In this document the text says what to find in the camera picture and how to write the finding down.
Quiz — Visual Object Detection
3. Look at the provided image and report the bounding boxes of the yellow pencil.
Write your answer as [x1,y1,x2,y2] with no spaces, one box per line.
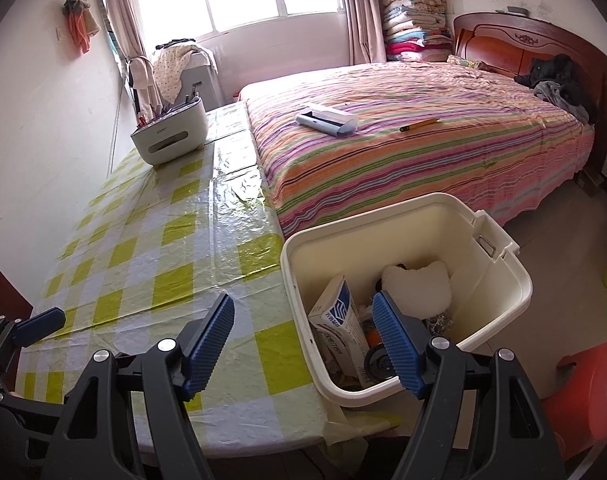
[399,118,441,133]

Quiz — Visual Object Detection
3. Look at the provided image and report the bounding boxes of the grey blue pencil case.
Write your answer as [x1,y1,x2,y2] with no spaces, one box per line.
[295,103,359,138]

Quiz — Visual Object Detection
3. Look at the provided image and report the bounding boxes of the pink curtain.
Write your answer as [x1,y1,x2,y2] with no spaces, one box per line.
[98,0,147,61]
[343,0,389,66]

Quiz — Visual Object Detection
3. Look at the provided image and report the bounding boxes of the green checkered tablecloth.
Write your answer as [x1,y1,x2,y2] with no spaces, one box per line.
[14,102,349,456]

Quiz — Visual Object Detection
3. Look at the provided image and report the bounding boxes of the black jacket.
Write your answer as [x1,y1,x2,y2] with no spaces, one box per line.
[514,54,597,123]

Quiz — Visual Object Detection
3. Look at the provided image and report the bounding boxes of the floral pillow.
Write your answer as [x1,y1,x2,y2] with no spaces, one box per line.
[446,54,484,70]

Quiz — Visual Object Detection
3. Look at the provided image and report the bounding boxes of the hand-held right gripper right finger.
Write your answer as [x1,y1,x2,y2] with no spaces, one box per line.
[372,290,567,480]

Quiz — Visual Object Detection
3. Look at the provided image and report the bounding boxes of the wooden bed headboard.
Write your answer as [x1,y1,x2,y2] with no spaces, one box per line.
[452,11,607,126]

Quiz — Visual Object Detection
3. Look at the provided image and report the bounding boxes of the polka dot cloth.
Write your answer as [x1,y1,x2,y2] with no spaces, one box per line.
[154,42,204,103]

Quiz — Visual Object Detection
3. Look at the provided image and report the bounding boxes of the white plastic bin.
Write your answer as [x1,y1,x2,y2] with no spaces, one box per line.
[280,192,533,407]

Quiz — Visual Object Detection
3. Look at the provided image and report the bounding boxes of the orange cloth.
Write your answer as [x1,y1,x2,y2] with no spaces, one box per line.
[62,0,102,53]

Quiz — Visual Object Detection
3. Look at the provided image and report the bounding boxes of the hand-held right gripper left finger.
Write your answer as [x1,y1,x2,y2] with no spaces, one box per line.
[41,292,236,480]

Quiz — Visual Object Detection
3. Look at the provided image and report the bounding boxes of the white hanging garment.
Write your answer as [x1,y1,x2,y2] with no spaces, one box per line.
[126,57,157,116]

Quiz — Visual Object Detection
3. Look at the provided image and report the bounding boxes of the white appliance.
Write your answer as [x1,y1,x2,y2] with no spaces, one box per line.
[181,50,224,111]

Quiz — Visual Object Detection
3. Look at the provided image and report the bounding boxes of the stack of folded blankets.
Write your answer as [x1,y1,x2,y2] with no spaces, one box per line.
[381,0,454,62]

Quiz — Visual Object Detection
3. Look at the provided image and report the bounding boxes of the white carton box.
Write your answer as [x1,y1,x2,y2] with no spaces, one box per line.
[307,274,379,388]

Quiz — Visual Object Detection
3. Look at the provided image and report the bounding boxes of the blue label bottle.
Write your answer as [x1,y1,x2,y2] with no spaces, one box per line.
[361,342,399,378]

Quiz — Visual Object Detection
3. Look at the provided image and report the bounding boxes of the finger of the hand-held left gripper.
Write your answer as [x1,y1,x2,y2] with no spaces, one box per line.
[0,308,70,422]

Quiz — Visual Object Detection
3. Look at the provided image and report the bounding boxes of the striped bedsheet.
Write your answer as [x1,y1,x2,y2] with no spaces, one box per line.
[238,62,597,241]

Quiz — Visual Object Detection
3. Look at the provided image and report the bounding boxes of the white foam fruit net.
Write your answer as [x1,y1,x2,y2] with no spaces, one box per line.
[381,259,454,318]

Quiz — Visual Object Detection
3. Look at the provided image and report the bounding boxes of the bunch of pens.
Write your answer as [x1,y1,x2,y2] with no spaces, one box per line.
[136,85,199,126]

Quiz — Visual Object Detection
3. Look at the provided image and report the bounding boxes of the white tissue box organizer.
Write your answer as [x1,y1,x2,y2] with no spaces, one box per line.
[130,96,209,167]

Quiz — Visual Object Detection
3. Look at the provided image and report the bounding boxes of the red plastic stool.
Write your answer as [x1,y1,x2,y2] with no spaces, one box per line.
[541,339,607,463]

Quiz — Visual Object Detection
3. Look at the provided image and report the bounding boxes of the grey garment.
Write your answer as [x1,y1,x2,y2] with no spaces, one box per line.
[533,80,579,108]

